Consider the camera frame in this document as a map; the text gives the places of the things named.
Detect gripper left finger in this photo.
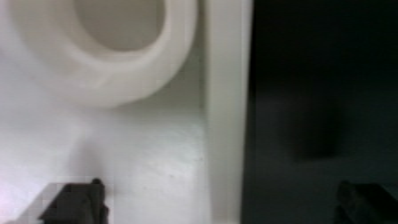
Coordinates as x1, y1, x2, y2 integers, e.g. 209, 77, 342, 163
38, 178, 108, 224

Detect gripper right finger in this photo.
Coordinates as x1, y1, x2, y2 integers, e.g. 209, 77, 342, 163
333, 181, 398, 224

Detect white square tabletop part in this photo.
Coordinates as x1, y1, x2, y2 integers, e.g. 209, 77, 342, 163
0, 0, 252, 224

